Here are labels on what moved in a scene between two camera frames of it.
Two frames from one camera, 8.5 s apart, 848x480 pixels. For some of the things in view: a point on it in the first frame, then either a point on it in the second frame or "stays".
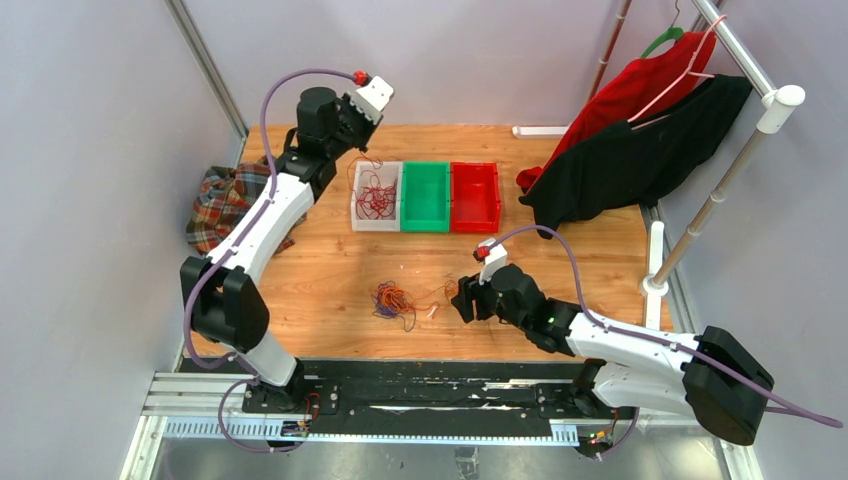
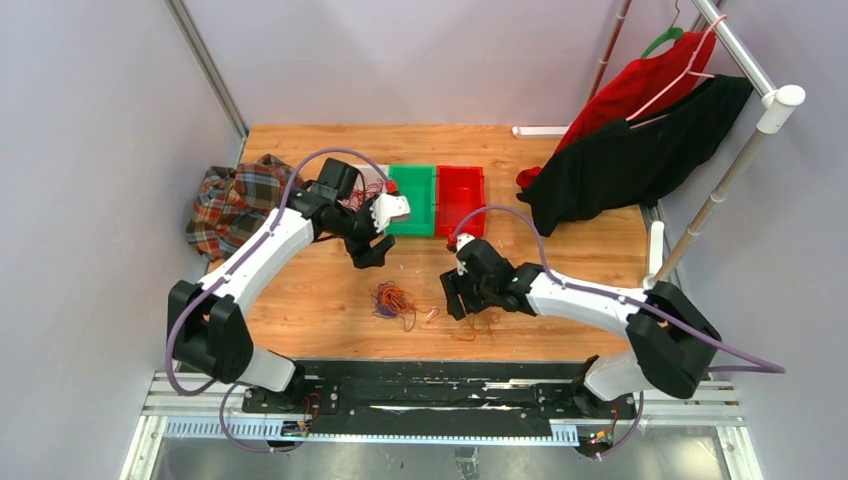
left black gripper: x=370 y=127 to x=374 y=256
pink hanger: x=689 y=72 stays
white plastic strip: x=517 y=131 stays
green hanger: x=673 y=33 stays
